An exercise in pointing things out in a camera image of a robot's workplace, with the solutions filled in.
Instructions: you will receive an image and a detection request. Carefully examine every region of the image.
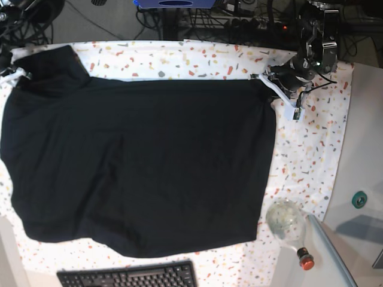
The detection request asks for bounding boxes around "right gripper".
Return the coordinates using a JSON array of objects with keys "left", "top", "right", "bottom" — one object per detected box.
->
[{"left": 0, "top": 44, "right": 13, "bottom": 72}]

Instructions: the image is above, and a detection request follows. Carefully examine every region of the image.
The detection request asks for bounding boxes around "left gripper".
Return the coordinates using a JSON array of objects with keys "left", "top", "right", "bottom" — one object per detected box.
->
[{"left": 266, "top": 56, "right": 315, "bottom": 97}]

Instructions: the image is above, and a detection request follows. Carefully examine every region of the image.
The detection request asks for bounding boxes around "black t-shirt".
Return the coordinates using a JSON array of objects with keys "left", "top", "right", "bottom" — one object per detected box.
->
[{"left": 1, "top": 46, "right": 276, "bottom": 258}]

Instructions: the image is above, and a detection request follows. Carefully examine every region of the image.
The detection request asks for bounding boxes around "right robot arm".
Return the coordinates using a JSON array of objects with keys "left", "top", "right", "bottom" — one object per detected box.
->
[{"left": 1, "top": 0, "right": 65, "bottom": 75}]

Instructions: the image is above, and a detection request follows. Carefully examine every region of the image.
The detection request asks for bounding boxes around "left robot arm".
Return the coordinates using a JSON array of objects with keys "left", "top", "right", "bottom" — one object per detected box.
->
[{"left": 269, "top": 1, "right": 344, "bottom": 99}]

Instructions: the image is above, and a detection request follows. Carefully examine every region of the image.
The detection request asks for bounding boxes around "black power strip red light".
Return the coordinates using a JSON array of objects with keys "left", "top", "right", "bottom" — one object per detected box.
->
[{"left": 224, "top": 17, "right": 269, "bottom": 30}]

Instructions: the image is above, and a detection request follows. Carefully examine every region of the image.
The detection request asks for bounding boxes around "terrazzo pattern tablecloth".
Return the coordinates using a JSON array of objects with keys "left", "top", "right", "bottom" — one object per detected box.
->
[{"left": 1, "top": 40, "right": 354, "bottom": 286}]

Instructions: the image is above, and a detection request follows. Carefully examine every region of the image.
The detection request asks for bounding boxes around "green tape roll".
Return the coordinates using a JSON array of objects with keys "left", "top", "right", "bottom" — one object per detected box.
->
[{"left": 351, "top": 191, "right": 367, "bottom": 209}]

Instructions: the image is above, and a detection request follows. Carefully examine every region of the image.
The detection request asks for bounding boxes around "clear plastic bottle orange cap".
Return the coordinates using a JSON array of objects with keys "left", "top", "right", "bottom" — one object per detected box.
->
[{"left": 266, "top": 199, "right": 315, "bottom": 271}]

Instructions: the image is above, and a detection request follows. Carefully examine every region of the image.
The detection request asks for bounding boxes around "blue box with oval hole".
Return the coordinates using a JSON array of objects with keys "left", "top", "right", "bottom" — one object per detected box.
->
[{"left": 133, "top": 0, "right": 220, "bottom": 9}]

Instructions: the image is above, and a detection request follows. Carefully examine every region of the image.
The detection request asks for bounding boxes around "grey laptop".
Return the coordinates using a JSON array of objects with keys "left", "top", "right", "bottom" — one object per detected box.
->
[{"left": 307, "top": 215, "right": 382, "bottom": 286}]

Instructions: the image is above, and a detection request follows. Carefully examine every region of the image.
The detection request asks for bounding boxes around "black computer keyboard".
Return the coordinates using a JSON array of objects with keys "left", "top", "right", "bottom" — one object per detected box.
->
[{"left": 56, "top": 261, "right": 198, "bottom": 287}]

